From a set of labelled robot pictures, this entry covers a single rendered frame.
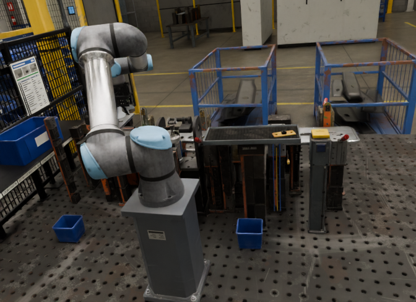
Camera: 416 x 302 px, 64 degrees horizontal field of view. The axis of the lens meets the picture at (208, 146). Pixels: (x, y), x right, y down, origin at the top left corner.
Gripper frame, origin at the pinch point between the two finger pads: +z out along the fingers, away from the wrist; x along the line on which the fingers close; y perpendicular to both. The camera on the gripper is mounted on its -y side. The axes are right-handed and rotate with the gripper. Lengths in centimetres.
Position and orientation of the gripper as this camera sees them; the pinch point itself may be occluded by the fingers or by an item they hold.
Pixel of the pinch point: (122, 120)
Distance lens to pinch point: 182.5
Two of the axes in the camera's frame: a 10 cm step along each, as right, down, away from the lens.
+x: 1.6, -4.4, 8.8
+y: 9.8, -0.1, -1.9
